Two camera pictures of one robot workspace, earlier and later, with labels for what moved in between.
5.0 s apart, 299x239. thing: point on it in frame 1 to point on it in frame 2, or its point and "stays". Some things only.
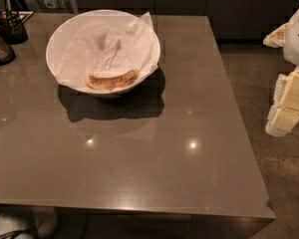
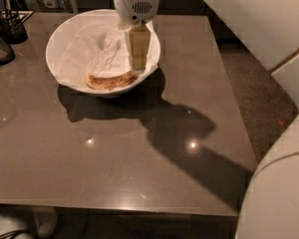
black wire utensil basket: [11, 23] stays
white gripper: [297, 37] to [136, 6]
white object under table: [40, 223] stays
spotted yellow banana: [111, 83] stays
